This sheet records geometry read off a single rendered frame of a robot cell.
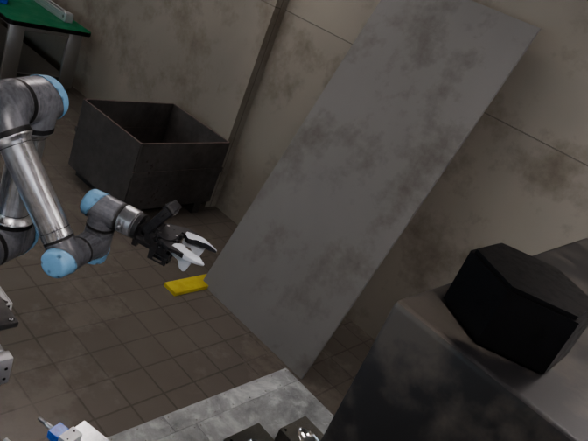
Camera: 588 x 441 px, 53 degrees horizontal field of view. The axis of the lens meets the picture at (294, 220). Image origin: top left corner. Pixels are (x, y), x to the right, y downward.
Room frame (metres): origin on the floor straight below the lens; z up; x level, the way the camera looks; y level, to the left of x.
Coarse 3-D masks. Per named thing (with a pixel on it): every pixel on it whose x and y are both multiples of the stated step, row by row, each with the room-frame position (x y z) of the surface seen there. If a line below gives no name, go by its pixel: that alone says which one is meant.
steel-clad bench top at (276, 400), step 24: (264, 384) 1.75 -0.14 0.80; (288, 384) 1.81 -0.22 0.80; (192, 408) 1.50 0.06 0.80; (216, 408) 1.55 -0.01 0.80; (240, 408) 1.59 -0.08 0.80; (264, 408) 1.64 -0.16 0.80; (288, 408) 1.69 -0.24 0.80; (312, 408) 1.74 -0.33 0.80; (120, 432) 1.30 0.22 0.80; (144, 432) 1.33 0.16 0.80; (168, 432) 1.37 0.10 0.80; (192, 432) 1.41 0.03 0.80; (216, 432) 1.45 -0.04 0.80
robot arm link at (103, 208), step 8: (88, 192) 1.34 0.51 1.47; (96, 192) 1.35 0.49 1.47; (104, 192) 1.37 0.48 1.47; (88, 200) 1.33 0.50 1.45; (96, 200) 1.33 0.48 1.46; (104, 200) 1.34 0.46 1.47; (112, 200) 1.34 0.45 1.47; (120, 200) 1.36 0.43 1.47; (80, 208) 1.33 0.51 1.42; (88, 208) 1.32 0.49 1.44; (96, 208) 1.32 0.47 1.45; (104, 208) 1.32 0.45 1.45; (112, 208) 1.32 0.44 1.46; (120, 208) 1.33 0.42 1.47; (88, 216) 1.33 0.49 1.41; (96, 216) 1.32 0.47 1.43; (104, 216) 1.32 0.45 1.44; (112, 216) 1.31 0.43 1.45; (88, 224) 1.32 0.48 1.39; (96, 224) 1.32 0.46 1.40; (104, 224) 1.32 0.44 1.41; (112, 224) 1.31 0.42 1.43
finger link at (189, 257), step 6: (174, 246) 1.28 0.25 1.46; (180, 246) 1.29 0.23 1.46; (186, 252) 1.28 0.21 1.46; (192, 252) 1.29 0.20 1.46; (180, 258) 1.29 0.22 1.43; (186, 258) 1.27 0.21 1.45; (192, 258) 1.27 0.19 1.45; (198, 258) 1.28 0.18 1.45; (180, 264) 1.29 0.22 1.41; (186, 264) 1.28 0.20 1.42; (198, 264) 1.27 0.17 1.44; (204, 264) 1.28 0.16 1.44
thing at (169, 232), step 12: (144, 216) 1.34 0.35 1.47; (132, 228) 1.31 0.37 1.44; (156, 228) 1.31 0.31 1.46; (168, 228) 1.33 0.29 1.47; (180, 228) 1.35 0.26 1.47; (132, 240) 1.33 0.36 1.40; (144, 240) 1.33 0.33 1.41; (156, 240) 1.30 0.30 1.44; (168, 240) 1.29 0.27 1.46; (180, 240) 1.35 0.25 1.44; (156, 252) 1.31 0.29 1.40; (168, 252) 1.30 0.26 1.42
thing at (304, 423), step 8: (304, 416) 1.61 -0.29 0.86; (288, 424) 1.54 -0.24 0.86; (296, 424) 1.55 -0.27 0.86; (304, 424) 1.57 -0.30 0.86; (312, 424) 1.59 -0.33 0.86; (280, 432) 1.50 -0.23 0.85; (288, 432) 1.51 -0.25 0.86; (296, 432) 1.52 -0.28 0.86; (304, 432) 1.55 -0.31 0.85; (312, 432) 1.55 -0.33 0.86; (320, 432) 1.57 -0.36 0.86; (280, 440) 1.50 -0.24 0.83; (288, 440) 1.48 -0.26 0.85; (296, 440) 1.49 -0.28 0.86; (304, 440) 1.52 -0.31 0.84; (312, 440) 1.53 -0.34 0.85; (320, 440) 1.53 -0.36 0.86
